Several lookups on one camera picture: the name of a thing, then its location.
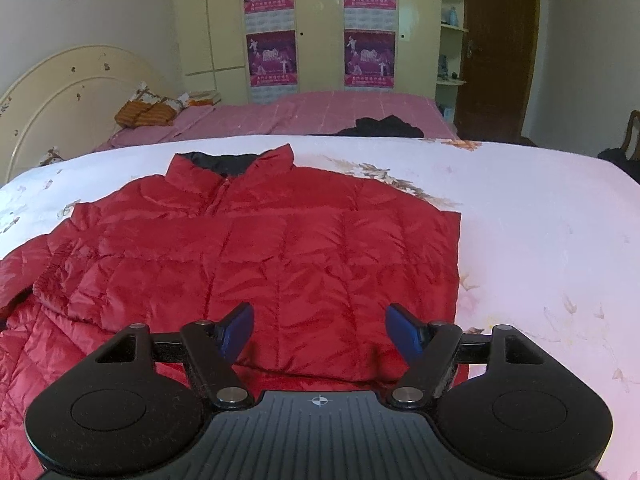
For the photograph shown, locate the white floral quilt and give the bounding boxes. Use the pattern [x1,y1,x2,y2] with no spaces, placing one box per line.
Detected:
[0,132,640,480]

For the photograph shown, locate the dark wooden chair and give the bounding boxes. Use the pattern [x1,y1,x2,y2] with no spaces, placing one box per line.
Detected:
[597,110,640,183]

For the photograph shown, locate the cream bed headboard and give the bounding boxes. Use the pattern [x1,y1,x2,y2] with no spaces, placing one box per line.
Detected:
[0,44,173,186]

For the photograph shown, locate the pink bed sheet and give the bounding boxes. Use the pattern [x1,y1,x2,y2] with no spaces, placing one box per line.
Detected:
[95,91,463,151]

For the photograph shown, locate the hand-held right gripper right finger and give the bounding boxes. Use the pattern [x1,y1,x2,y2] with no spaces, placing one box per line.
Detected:
[384,303,546,411]

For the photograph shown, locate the stack of folded cloths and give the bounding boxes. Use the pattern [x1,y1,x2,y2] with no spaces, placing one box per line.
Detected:
[186,90,222,108]

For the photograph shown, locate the orange patterned pillow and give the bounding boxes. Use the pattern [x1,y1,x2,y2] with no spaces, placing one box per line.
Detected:
[114,81,188,128]

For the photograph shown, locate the red down jacket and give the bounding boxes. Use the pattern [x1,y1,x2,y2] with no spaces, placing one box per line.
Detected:
[0,143,471,480]

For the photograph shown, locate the brown wooden door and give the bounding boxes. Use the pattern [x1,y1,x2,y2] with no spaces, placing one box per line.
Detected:
[452,0,541,147]

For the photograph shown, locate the cream corner shelf unit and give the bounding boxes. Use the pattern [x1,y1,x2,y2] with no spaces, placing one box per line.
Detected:
[435,0,472,123]

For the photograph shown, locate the black cloth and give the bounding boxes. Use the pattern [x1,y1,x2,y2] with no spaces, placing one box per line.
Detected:
[337,116,425,139]

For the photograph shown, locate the cream wardrobe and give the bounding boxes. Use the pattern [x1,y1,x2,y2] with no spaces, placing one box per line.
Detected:
[171,0,443,107]

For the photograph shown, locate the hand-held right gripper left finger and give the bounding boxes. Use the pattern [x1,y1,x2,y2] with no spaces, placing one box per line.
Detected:
[95,303,256,411]

